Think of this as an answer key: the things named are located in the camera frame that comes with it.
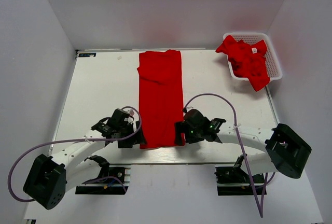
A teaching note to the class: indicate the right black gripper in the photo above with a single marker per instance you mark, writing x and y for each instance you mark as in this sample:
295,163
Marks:
182,127

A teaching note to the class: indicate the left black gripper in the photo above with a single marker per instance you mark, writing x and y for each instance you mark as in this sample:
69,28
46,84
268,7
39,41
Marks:
127,143

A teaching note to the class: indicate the red t shirt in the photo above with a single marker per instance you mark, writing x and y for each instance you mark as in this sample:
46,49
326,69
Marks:
160,96

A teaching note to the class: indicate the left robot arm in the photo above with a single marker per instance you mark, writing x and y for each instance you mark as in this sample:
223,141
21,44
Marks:
50,177

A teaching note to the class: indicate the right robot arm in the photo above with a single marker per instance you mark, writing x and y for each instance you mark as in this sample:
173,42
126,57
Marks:
281,149

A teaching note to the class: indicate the red t shirts pile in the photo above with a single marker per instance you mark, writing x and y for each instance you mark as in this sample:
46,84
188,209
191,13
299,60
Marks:
247,61

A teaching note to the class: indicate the blue table label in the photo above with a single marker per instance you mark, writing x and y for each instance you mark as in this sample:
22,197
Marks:
86,55

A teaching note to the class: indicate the white plastic basket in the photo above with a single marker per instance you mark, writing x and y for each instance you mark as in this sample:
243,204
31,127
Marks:
272,64

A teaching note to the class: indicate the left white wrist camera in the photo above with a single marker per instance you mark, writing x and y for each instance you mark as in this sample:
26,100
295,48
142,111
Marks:
131,112

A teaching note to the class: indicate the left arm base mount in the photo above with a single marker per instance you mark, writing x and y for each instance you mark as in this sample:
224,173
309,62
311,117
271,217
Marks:
114,182

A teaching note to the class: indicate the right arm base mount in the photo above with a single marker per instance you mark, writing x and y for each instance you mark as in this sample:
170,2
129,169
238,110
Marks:
232,182

